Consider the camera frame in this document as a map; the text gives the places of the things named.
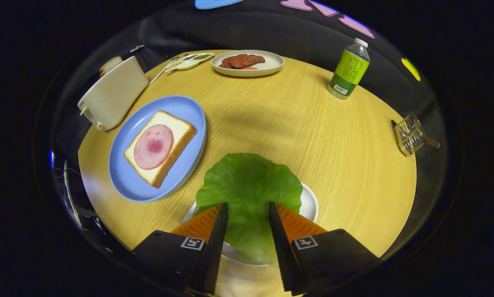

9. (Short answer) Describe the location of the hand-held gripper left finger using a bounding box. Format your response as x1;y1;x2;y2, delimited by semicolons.
131;202;230;295

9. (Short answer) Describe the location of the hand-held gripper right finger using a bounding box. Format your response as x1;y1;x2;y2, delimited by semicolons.
268;201;380;297

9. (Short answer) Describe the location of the green lettuce leaf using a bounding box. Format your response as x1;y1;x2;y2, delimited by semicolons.
195;153;303;269

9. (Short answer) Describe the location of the toasted bread slice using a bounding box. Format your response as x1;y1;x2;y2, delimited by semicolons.
99;56;124;78

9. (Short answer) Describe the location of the white plate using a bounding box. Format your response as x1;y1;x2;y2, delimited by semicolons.
181;181;319;266

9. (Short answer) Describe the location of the blue plate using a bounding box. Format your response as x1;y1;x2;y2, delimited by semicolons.
108;95;207;203

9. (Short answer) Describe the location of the pink ham slice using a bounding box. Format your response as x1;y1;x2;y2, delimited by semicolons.
134;124;174;170

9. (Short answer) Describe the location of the white bread slice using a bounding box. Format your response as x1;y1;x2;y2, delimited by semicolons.
124;110;198;189

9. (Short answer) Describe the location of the white toaster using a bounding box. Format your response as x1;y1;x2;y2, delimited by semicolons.
78;56;149;132

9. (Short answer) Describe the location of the beige round plate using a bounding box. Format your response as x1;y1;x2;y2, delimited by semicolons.
211;50;285;78

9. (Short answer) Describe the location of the white divided dish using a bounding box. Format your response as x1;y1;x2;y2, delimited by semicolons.
165;52;214;71

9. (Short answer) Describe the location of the green label plastic bottle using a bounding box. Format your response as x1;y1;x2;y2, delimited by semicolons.
327;38;371;100

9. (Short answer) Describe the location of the black backdrop cloth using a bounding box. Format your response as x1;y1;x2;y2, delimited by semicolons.
45;0;458;264

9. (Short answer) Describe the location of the white toaster cable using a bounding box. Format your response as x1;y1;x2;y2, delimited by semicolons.
148;62;177;86

